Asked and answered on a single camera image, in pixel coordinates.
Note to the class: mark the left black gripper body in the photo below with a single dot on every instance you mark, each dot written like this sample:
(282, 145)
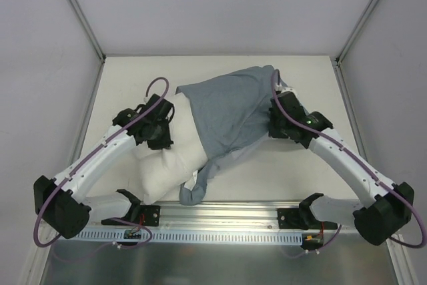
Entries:
(166, 111)

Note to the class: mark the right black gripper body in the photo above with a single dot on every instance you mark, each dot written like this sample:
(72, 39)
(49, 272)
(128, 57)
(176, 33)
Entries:
(277, 125)

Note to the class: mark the white pillow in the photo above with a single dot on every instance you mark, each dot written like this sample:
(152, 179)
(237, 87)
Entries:
(163, 170)

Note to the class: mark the blue beige striped pillowcase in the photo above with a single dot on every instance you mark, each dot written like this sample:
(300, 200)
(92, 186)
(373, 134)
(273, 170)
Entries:
(231, 116)

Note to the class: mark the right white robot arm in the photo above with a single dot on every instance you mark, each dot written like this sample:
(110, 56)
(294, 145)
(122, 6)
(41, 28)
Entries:
(381, 208)

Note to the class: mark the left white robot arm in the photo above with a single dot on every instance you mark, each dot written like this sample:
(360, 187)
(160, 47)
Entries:
(79, 178)

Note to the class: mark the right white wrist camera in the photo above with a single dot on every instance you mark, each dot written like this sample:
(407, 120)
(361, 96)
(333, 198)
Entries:
(280, 89)

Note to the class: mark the right aluminium frame post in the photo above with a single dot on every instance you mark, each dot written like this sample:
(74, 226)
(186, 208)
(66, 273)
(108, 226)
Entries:
(357, 29)

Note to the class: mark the aluminium frame post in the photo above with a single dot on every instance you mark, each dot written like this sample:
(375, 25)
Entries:
(87, 29)
(357, 29)

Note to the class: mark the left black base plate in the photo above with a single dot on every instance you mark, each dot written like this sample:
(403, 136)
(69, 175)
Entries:
(148, 213)

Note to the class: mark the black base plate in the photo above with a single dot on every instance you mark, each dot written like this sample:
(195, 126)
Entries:
(295, 218)
(148, 213)

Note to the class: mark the aluminium mounting rail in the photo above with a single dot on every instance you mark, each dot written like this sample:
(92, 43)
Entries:
(217, 213)

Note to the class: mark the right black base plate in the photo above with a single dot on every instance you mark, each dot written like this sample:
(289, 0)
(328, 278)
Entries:
(295, 218)

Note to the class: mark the slotted white cable duct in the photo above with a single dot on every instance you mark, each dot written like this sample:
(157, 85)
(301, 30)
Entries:
(189, 236)

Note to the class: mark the left aluminium frame post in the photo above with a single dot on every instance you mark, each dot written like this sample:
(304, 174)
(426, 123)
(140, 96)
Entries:
(87, 29)

